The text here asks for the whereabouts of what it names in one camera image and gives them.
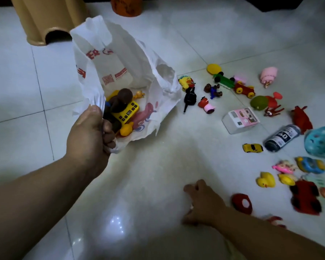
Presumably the person's left hand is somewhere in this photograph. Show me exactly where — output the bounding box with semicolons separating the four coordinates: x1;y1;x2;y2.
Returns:
64;105;117;179

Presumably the person's right hand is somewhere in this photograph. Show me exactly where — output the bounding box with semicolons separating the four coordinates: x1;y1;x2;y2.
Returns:
182;179;228;227

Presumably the yellow black radio toy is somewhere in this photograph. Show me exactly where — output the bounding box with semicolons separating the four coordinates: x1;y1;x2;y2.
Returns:
105;89;140;125

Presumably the dark brown animal toy figure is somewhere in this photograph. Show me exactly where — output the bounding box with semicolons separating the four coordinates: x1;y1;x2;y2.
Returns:
103;88;134;133

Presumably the yellow rubber duck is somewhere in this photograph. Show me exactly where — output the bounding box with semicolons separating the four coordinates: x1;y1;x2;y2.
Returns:
256;171;276;189

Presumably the red claw hand toy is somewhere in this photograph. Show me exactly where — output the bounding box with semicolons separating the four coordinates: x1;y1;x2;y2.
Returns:
263;215;287;230

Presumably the small yellow car toy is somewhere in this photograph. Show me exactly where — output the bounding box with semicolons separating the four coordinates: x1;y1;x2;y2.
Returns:
242;143;264;153

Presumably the pink doll toy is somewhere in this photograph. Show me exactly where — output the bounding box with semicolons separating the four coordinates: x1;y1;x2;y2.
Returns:
272;159;297;175

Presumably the pink vending machine toy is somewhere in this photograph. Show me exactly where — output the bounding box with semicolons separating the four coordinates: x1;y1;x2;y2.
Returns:
221;107;260;135

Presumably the white plastic bag red print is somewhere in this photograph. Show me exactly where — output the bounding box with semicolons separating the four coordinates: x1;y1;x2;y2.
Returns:
69;15;182;154

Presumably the red black ladybug toy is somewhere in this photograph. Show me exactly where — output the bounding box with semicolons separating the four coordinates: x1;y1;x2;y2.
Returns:
289;180;323;216

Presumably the blue yellow car toy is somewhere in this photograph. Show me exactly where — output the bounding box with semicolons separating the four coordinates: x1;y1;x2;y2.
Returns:
295;156;325;175

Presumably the yellow duck face toy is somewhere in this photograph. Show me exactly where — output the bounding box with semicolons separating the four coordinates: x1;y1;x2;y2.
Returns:
178;75;196;92

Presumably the dark red limbed toy figure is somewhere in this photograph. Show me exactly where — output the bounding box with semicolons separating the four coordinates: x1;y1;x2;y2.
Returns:
263;105;285;118

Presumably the green spiky ball toy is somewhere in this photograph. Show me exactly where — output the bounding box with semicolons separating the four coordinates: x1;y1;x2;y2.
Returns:
250;95;269;111

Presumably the red block car toy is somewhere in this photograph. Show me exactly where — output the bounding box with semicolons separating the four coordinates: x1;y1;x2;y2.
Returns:
233;81;256;99

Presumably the red lobster toy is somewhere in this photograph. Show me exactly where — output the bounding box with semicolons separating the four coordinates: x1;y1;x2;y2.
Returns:
290;105;313;135

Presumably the teal perforated catch cup toy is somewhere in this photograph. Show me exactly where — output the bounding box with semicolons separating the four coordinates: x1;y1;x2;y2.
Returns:
304;125;325;160

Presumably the yellow round disc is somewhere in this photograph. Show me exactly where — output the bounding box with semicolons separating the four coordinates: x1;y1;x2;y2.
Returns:
206;63;222;75

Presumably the pink cupcake toy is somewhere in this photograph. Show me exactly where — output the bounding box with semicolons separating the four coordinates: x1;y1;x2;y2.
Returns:
259;66;279;88

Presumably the person's right forearm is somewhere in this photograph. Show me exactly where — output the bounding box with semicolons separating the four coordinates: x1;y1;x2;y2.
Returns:
212;205;325;260

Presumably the person's left forearm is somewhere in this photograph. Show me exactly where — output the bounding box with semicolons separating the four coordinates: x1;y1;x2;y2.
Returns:
0;155;99;260

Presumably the black roll white label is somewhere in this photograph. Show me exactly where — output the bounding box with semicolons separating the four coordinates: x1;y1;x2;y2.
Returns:
264;124;302;153

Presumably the tan plastic stool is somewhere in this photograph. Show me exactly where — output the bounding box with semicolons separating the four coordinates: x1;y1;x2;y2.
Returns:
10;0;88;47

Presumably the orange floral waste bin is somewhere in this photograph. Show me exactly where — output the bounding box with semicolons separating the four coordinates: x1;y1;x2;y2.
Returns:
110;0;143;18

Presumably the black framed white partition door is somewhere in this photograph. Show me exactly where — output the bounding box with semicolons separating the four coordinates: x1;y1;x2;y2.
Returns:
241;0;307;13

